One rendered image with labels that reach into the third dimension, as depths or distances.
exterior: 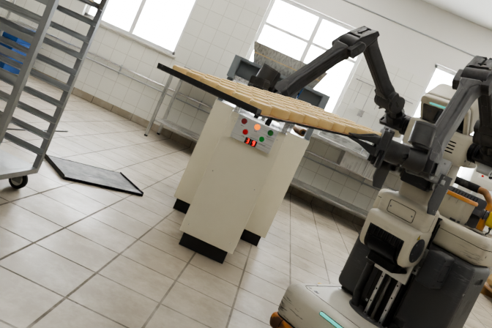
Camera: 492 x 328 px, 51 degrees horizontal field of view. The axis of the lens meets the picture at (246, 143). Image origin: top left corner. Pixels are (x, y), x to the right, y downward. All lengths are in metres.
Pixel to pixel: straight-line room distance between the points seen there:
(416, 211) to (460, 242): 0.29
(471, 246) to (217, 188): 1.37
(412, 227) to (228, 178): 1.17
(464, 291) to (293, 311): 0.71
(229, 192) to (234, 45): 4.26
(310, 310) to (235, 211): 0.89
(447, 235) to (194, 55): 5.22
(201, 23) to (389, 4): 2.48
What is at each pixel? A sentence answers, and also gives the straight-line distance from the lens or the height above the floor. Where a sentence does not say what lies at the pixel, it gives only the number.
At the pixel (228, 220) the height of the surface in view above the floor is 0.25.
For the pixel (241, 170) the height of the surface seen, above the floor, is 0.55.
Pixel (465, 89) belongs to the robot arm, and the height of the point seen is 1.22.
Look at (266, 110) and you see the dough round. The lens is 1.09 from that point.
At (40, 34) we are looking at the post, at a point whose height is 0.82.
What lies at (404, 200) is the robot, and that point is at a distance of 2.19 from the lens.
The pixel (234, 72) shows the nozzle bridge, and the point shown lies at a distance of 3.60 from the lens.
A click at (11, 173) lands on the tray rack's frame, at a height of 0.15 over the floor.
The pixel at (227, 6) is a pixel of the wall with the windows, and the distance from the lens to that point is 7.09.
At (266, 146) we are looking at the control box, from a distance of 2.86.
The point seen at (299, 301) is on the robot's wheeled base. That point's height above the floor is 0.23.
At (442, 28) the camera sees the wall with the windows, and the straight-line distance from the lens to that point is 7.25.
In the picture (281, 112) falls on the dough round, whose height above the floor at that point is 0.94.
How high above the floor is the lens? 0.94
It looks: 5 degrees down
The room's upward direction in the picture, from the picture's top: 24 degrees clockwise
